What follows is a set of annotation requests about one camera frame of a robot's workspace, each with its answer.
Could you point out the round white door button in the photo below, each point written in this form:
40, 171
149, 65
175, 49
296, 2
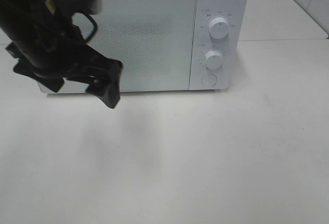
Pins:
209, 80

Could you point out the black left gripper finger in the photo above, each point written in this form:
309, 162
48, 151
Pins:
104, 80

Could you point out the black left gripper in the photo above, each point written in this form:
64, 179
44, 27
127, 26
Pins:
48, 46

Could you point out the white timer knob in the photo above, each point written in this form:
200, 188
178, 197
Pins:
214, 59

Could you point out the white microwave oven body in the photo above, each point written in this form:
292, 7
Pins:
202, 42

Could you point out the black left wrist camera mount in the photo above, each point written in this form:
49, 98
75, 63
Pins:
67, 8

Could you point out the white microwave door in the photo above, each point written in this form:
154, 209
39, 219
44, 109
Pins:
152, 39

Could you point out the upper white power knob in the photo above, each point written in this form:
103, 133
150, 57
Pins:
218, 27

